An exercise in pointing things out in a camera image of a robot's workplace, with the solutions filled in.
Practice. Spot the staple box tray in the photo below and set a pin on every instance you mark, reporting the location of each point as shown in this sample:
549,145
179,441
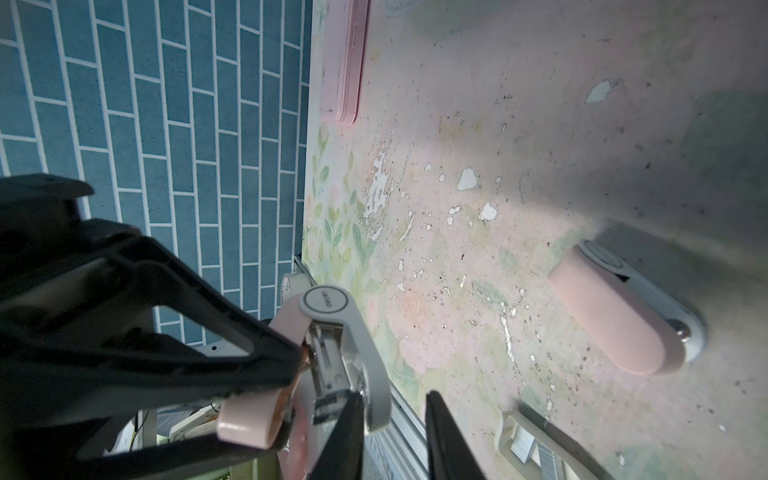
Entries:
537,449

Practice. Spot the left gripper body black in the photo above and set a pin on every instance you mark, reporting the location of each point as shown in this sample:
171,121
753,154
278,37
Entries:
34,208

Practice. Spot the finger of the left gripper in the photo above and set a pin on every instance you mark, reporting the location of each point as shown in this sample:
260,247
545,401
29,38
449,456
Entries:
198,324
176,460

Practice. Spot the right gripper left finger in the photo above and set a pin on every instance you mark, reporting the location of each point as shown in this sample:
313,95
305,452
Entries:
342,456

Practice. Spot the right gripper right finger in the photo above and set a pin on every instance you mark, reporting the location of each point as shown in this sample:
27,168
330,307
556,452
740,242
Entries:
449,456

